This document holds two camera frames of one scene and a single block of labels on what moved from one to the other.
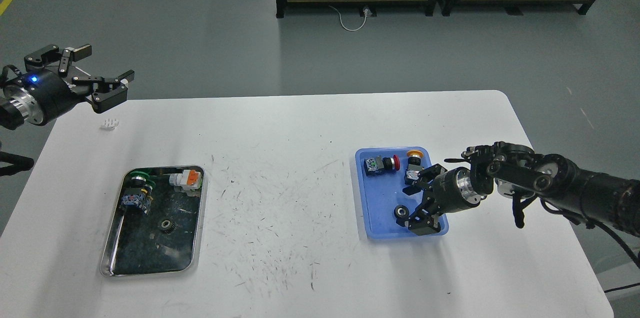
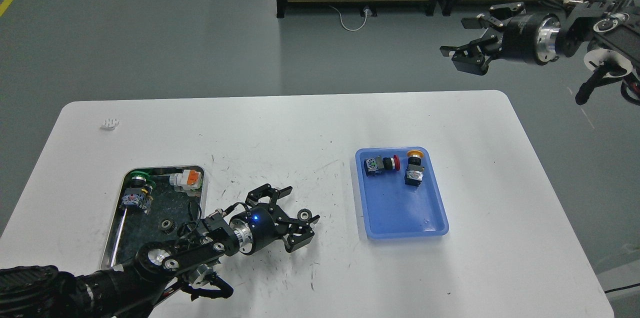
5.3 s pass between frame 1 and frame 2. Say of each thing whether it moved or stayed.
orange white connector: stayed
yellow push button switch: stayed
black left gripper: moved
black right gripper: moved
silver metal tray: stayed
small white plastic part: stayed
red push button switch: stayed
